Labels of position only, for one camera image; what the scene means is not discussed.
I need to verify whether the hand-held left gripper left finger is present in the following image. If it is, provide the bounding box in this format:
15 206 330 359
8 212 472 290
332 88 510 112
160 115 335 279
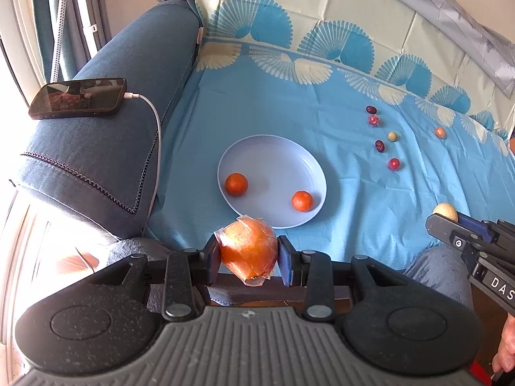
90 236 222 322

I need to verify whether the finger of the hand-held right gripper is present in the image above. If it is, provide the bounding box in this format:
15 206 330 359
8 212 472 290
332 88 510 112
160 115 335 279
458 213 515 246
426 214 483 258

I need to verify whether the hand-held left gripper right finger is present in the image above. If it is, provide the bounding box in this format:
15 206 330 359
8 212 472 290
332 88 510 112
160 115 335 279
277 235 411 322

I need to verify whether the large plastic-wrapped orange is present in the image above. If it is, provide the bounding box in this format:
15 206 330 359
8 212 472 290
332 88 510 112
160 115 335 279
214 216 279 288

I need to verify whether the light blue round plate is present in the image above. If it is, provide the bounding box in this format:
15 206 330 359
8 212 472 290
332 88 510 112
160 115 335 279
217 134 327 229

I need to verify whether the person's right hand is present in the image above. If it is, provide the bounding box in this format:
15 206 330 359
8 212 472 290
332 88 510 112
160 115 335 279
493 314 515 374

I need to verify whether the orange tangerine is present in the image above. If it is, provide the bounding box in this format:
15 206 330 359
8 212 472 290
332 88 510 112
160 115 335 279
224 172 249 196
291 190 314 212

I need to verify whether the red garment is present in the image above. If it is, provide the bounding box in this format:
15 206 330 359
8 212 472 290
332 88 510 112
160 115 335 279
469 362 497 386

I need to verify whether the blue fan-patterned sheet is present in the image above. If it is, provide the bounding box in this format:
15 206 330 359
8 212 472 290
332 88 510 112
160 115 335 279
145 0 515 306

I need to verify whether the black smartphone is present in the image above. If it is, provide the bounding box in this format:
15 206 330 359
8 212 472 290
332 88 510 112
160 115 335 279
28 78 128 120

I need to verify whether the blue fabric sofa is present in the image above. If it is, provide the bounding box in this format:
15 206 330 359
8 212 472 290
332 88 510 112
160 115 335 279
8 0 475 310

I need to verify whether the teal curtain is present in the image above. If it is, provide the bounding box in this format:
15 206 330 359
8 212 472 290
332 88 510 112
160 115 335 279
40 0 109 85

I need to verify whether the white charging cable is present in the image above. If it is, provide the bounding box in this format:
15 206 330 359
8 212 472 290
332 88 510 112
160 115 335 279
124 92 163 222

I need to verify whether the white window frame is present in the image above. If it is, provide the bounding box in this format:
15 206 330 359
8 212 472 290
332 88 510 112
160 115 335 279
0 0 111 101

